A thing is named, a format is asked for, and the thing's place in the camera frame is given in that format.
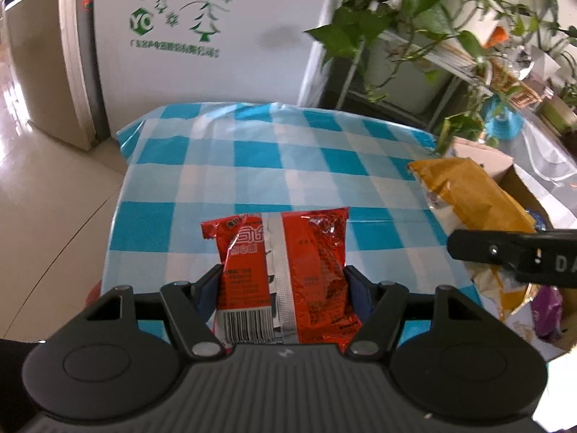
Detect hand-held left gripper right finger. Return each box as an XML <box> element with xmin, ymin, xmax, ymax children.
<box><xmin>344</xmin><ymin>265</ymin><xmax>485</xmax><ymax>362</ymax></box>

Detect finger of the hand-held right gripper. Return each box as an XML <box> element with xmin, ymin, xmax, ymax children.
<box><xmin>448</xmin><ymin>229</ymin><xmax>524</xmax><ymax>271</ymax></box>

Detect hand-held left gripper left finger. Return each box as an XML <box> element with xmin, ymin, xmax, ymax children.
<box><xmin>85</xmin><ymin>264</ymin><xmax>225</xmax><ymax>362</ymax></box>

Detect blue foil snack packet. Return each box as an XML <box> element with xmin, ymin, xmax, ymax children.
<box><xmin>525</xmin><ymin>207</ymin><xmax>553</xmax><ymax>231</ymax></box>

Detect purple snack packet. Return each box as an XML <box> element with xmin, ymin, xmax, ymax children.
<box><xmin>532</xmin><ymin>286</ymin><xmax>564</xmax><ymax>341</ymax></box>

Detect orange snack packet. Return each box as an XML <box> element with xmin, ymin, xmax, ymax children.
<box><xmin>407</xmin><ymin>157</ymin><xmax>539</xmax><ymax>321</ymax></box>

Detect red snack packet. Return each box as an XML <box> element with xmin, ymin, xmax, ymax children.
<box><xmin>201</xmin><ymin>206</ymin><xmax>364</xmax><ymax>355</ymax></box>

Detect white cardboard box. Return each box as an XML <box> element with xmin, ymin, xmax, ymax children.
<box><xmin>444</xmin><ymin>137</ymin><xmax>577</xmax><ymax>362</ymax></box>

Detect small blue pot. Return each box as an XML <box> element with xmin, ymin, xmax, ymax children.
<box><xmin>480</xmin><ymin>95</ymin><xmax>524</xmax><ymax>140</ymax></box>

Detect blue checked tablecloth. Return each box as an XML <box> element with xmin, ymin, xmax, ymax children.
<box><xmin>106</xmin><ymin>101</ymin><xmax>488</xmax><ymax>344</ymax></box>

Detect woven basket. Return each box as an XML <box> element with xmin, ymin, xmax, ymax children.
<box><xmin>489</xmin><ymin>61</ymin><xmax>548</xmax><ymax>109</ymax></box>

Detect white metal plant stand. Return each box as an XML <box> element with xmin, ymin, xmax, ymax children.
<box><xmin>334</xmin><ymin>27</ymin><xmax>488</xmax><ymax>131</ymax></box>

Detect white printed board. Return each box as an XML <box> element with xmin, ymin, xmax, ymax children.
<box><xmin>0</xmin><ymin>0</ymin><xmax>336</xmax><ymax>152</ymax></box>

